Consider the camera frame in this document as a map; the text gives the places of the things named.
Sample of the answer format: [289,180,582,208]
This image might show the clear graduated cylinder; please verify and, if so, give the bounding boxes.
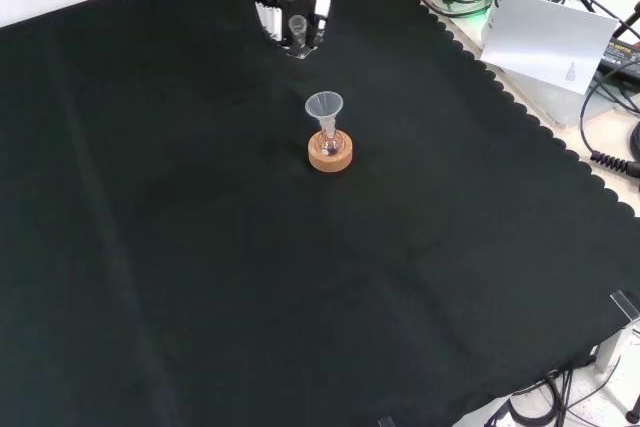
[288,14,309,56]

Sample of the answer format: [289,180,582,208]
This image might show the round-bottom glass flask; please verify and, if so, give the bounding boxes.
[318,122,344,158]

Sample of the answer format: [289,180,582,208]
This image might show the clear plastic funnel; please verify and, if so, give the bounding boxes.
[304,91,345,136]

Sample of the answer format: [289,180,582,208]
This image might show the black cloth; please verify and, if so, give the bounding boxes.
[0,0,640,427]

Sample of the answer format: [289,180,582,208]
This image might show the white paper sheet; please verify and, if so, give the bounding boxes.
[478,0,621,96]

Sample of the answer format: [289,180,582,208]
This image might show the pale board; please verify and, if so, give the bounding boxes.
[477,10,619,129]

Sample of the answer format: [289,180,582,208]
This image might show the black power adapter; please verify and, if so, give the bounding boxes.
[596,38,640,77]

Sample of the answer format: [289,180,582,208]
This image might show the black tripod leg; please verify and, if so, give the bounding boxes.
[610,0,640,40]

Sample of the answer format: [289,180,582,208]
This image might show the black tripod foot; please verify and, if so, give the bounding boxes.
[624,386,640,424]

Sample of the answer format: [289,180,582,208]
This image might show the cork ring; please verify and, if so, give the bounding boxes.
[307,130,356,173]

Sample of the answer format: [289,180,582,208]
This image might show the black coiled cable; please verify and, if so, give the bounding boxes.
[588,120,640,179]

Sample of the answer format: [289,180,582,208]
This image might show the aluminium frame bracket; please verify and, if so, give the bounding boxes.
[593,319,640,374]

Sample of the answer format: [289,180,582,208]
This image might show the black floor cables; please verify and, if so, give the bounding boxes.
[483,365,627,427]

